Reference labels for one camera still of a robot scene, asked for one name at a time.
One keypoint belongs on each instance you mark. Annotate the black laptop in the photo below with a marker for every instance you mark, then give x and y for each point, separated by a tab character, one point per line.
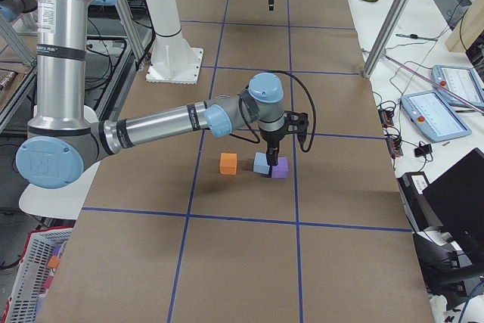
456	197

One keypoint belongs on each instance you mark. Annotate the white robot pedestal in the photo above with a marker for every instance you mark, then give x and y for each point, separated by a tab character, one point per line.
172	59

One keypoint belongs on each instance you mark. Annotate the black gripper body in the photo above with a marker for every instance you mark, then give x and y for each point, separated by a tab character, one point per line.
273	138

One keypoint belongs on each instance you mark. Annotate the far teach pendant tablet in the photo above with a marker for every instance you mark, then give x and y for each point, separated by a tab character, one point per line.
462	81

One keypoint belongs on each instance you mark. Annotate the purple foam block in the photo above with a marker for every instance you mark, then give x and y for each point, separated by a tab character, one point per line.
281	170

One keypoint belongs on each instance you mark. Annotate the grey aluminium post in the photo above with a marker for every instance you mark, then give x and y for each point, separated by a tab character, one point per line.
395	12

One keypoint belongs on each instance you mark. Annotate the white plastic basket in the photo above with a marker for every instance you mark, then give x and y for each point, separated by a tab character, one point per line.
30	286

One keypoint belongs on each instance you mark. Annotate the orange foam block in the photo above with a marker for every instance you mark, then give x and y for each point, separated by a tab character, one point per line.
228	163

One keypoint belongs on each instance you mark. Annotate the near teach pendant tablet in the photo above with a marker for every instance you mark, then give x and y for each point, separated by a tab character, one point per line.
434	116

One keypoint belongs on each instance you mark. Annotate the light blue foam block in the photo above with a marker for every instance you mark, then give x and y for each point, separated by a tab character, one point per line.
260	164

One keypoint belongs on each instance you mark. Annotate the teach pendant tablet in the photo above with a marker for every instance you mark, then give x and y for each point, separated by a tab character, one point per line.
434	116
462	81

